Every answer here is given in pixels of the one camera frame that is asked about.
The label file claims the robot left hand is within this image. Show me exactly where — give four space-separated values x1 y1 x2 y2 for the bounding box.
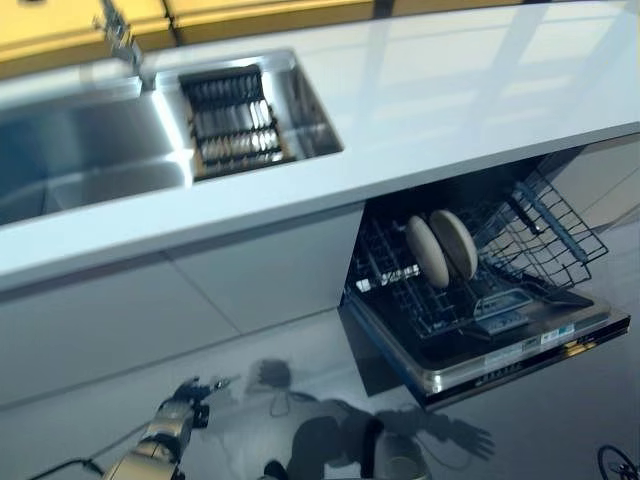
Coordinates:
157 376 235 430

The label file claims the round beige plate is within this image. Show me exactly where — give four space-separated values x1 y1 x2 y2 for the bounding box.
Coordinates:
405 214 452 290
428 208 481 282

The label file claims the black dishwasher door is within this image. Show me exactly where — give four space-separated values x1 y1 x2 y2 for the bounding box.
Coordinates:
338 283 632 412

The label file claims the stainless steel double sink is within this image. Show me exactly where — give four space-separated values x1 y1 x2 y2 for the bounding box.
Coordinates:
0 47 347 227

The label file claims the black dish drying rack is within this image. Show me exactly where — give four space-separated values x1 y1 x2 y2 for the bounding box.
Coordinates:
178 63 297 182

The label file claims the chrome pull-down kitchen faucet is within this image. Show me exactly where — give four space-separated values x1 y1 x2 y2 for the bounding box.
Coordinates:
91 0 157 95

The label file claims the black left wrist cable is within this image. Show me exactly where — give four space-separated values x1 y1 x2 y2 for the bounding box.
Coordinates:
24 423 151 480

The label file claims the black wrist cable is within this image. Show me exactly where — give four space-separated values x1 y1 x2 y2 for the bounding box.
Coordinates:
24 423 151 480
597 443 640 480

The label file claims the dark wire dishwasher cup rack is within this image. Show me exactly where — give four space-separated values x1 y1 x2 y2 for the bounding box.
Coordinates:
473 153 610 292

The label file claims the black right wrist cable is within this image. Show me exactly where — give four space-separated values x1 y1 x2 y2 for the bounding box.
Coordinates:
597 443 640 480

